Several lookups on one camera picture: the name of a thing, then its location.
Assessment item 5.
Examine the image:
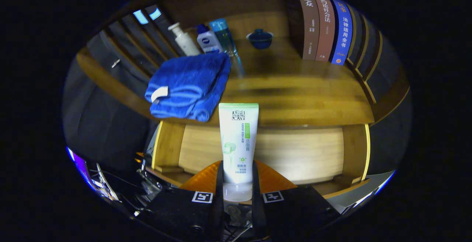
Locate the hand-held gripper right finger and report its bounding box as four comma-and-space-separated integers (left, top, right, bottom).
252, 160, 341, 241

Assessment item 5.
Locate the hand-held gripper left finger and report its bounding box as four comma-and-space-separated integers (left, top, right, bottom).
136, 160, 224, 242

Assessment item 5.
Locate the white green facial cleanser tube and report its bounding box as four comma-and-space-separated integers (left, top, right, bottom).
218, 103, 259, 202

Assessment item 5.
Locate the wooden drawer with black knob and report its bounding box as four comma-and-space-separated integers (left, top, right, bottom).
151, 120, 370, 198

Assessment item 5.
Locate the wooden countertop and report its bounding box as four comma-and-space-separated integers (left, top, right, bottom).
77, 37, 375, 126

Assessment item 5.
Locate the wooden cabinet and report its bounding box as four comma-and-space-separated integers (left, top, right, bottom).
76, 0, 410, 198

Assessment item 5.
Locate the folded blue towel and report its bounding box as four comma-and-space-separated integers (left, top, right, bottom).
145, 52, 232, 122

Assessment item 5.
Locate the white bottle with blue cap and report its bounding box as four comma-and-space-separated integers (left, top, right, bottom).
196, 24, 223, 53

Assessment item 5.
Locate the white pump bottle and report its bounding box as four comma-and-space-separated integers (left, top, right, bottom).
168, 22, 201, 56

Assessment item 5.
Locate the dark teal lidded teacup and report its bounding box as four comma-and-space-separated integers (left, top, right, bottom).
246, 28, 274, 49

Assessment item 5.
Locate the tall teal bottle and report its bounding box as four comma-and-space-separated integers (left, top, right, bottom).
209, 18, 244, 78

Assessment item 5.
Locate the dark brown book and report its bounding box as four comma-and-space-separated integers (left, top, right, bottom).
292, 0, 320, 61

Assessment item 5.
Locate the reddish brown book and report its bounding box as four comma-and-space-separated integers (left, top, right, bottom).
310, 0, 336, 62

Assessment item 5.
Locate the blue book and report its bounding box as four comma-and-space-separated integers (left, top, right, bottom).
328, 0, 353, 66

